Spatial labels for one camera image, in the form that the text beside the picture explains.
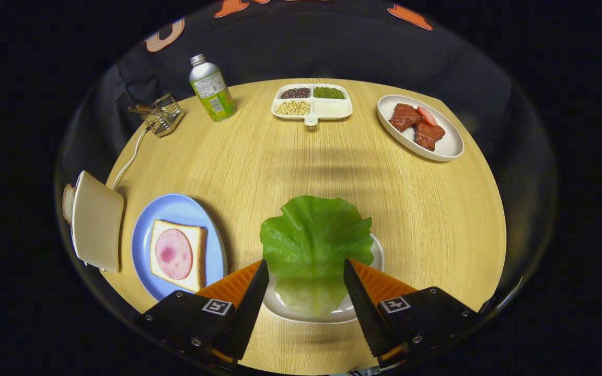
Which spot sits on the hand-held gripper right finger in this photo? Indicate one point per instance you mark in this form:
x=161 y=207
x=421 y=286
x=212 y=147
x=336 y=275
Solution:
x=366 y=313

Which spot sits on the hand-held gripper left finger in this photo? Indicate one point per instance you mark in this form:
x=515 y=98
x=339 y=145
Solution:
x=246 y=313

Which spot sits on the green lettuce leaf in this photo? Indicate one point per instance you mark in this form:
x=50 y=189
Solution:
x=311 y=235

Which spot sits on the toasted bread slice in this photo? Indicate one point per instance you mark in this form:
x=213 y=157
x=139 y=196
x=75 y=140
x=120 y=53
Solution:
x=68 y=203

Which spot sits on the white rounded plate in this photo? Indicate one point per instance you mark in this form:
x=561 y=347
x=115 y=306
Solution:
x=301 y=317

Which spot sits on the white bread slice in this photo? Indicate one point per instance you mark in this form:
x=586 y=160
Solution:
x=199 y=256

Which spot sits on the pink ham slice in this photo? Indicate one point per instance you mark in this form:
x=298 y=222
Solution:
x=174 y=254

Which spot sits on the blue round plate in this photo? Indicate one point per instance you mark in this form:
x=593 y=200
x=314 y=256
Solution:
x=175 y=209

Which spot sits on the white toaster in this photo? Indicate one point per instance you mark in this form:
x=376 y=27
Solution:
x=97 y=219

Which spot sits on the brown meat slice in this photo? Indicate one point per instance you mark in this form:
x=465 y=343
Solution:
x=404 y=117
x=429 y=136

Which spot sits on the white oval plate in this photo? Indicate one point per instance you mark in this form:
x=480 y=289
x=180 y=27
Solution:
x=450 y=143

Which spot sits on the red sausage piece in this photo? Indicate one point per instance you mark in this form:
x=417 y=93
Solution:
x=427 y=116

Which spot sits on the white divided dish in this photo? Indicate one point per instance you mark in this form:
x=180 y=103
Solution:
x=332 y=108

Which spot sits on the pile of yellow soybeans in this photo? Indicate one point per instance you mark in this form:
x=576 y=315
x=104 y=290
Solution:
x=293 y=107

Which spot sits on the silver bottle with green label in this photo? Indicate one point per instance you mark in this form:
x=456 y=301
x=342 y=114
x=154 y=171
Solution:
x=212 y=94

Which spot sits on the pile of green beans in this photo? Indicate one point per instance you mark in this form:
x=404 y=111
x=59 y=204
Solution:
x=329 y=93

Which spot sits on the pile of dark red beans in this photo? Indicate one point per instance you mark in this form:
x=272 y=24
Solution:
x=295 y=93

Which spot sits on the black backdrop cloth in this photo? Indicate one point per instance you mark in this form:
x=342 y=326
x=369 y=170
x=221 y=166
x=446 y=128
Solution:
x=290 y=47

